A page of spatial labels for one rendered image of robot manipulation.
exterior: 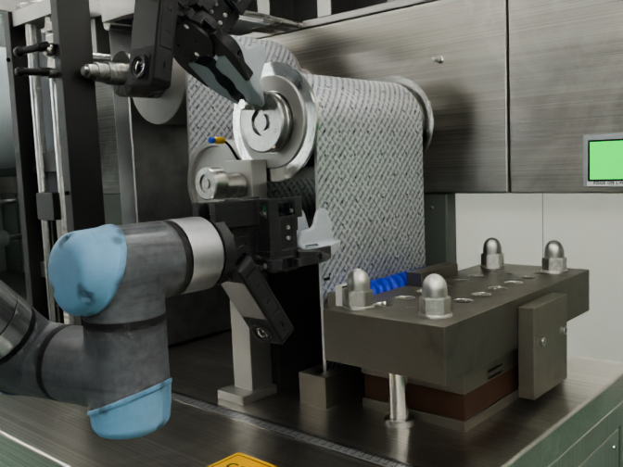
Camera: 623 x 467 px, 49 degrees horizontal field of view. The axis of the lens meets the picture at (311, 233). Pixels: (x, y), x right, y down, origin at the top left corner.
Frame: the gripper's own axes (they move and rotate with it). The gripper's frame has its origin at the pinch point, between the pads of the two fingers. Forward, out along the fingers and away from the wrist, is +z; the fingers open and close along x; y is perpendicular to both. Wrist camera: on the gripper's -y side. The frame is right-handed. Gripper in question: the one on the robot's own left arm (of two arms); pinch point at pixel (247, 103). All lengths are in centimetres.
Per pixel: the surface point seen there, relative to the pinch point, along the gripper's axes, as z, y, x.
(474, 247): 243, 130, 116
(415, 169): 26.1, 10.0, -6.4
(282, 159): 7.1, -3.1, -1.9
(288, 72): 0.7, 5.1, -3.4
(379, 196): 21.3, 1.6, -6.4
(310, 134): 5.6, -0.8, -6.4
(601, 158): 33.3, 16.6, -29.2
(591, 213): 231, 145, 54
